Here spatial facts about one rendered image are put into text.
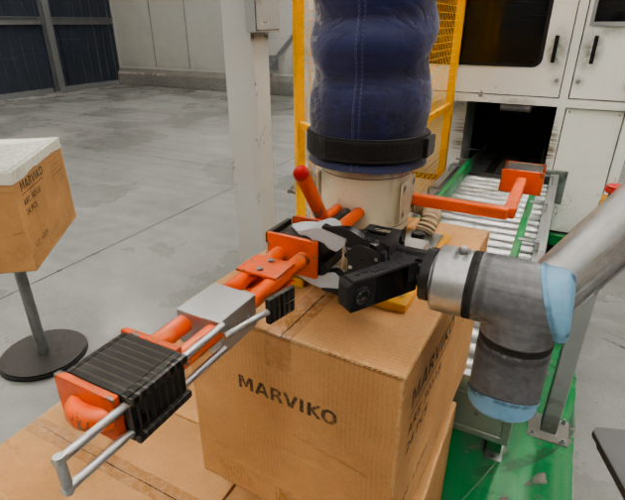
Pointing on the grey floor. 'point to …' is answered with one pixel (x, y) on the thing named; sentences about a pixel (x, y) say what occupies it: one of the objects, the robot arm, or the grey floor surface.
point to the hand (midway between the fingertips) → (297, 251)
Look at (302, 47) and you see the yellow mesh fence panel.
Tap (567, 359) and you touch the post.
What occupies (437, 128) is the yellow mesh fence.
